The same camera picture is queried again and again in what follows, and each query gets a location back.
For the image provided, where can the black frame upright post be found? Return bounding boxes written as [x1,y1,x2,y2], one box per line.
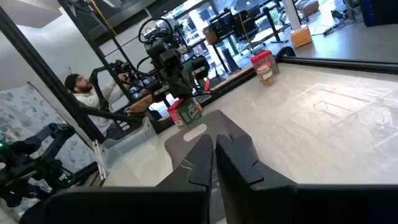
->
[0,6,106,146]

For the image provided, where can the person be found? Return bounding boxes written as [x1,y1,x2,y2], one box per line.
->
[63,73,133,139]

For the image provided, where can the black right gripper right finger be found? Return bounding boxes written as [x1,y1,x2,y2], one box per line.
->
[216,134,398,224]

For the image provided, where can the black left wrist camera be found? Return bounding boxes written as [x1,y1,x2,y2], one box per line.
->
[158,48,183,68]

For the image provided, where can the clear plastic bin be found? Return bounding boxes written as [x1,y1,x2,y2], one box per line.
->
[101,117,160,170]

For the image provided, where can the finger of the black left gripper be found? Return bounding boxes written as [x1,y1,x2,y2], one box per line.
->
[170,84,185,102]
[182,80,196,100]

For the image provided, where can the black computer tower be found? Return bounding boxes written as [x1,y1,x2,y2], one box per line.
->
[360,0,398,27]

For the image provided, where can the green spice tin black lid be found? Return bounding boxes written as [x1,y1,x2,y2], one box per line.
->
[178,98,203,126]

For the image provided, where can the red patterned spice tin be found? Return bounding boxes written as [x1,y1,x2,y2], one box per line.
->
[250,49,280,78]
[167,98,187,129]

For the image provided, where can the brown cardboard box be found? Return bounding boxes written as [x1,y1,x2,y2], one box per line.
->
[290,26,313,49]
[202,26,219,46]

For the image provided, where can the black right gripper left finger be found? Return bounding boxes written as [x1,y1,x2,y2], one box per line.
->
[43,134,215,224]

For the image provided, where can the glass spice jar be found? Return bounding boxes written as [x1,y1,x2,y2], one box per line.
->
[256,63,277,86]

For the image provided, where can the black office desk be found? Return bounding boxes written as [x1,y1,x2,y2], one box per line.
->
[208,6,290,74]

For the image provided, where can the blue floral cloth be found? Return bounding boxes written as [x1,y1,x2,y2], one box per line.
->
[0,82,97,215]

